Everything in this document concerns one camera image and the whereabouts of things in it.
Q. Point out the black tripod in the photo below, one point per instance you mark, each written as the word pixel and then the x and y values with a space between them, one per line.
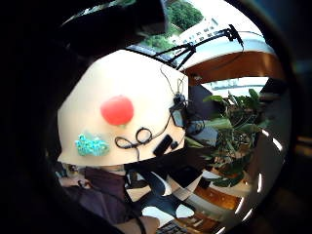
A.
pixel 188 48

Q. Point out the red tomato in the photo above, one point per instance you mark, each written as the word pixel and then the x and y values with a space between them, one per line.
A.
pixel 117 110

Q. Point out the brown wooden ledge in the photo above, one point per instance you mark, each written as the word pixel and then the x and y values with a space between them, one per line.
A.
pixel 234 66

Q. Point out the flat black rectangular device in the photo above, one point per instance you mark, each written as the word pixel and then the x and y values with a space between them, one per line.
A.
pixel 163 145

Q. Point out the small black plug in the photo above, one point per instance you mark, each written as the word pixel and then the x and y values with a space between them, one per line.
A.
pixel 174 145

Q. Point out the teal crocheted toy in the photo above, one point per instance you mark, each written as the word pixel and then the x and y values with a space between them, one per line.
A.
pixel 92 146

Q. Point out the green leafy plant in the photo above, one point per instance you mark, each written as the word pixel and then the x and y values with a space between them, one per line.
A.
pixel 234 130

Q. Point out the black flat box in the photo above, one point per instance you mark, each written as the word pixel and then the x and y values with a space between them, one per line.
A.
pixel 185 175

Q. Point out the person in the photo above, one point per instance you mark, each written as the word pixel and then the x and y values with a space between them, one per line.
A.
pixel 104 191

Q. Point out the black star chair base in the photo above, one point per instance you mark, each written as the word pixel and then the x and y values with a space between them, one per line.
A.
pixel 162 201

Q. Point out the black camera on stand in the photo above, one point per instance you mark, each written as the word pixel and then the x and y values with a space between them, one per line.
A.
pixel 178 113

